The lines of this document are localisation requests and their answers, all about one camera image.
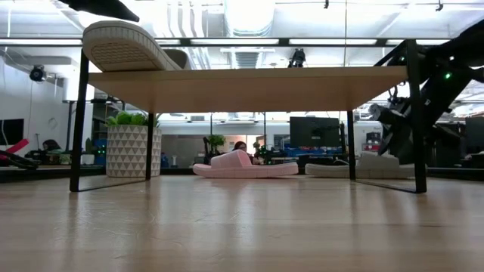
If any person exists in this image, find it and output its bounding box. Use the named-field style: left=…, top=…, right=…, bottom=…
left=42, top=138, right=64, bottom=154
left=231, top=141, right=262, bottom=165

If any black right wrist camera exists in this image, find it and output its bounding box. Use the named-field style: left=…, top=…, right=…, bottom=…
left=368, top=102, right=392, bottom=124

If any black wall screen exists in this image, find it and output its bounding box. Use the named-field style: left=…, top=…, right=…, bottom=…
left=0, top=118, right=25, bottom=147

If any black office partition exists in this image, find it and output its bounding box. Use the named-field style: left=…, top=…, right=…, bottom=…
left=426, top=122, right=467, bottom=168

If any long linear ceiling light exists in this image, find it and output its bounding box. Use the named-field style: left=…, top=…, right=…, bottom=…
left=0, top=36, right=451, bottom=48

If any black metal rig frame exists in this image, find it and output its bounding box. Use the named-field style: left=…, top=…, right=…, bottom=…
left=0, top=165, right=484, bottom=185

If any green succulent white patterned pot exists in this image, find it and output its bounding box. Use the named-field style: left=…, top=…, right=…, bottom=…
left=105, top=110, right=163, bottom=178

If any grey rubber slide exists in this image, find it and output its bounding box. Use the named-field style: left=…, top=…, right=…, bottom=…
left=82, top=20, right=193, bottom=73
left=304, top=150, right=417, bottom=180

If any pink rubber slide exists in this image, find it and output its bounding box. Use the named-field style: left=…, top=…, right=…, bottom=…
left=192, top=149, right=299, bottom=179

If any black round wall camera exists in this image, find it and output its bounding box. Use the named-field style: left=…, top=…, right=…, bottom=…
left=29, top=64, right=47, bottom=83

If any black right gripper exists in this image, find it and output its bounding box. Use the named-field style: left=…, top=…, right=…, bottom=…
left=377, top=112, right=408, bottom=164

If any black computer monitor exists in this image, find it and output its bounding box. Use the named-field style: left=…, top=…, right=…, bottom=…
left=289, top=116, right=341, bottom=148
left=464, top=116, right=484, bottom=150

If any small green office plant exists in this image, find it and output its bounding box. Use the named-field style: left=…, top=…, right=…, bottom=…
left=206, top=133, right=227, bottom=156

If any red padded bar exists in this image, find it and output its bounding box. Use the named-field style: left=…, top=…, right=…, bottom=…
left=6, top=138, right=30, bottom=155

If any black ceiling spotlight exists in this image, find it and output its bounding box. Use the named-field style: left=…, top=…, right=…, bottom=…
left=287, top=48, right=307, bottom=70

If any wooden shelf black metal frame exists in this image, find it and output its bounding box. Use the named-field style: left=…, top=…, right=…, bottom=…
left=69, top=37, right=428, bottom=194

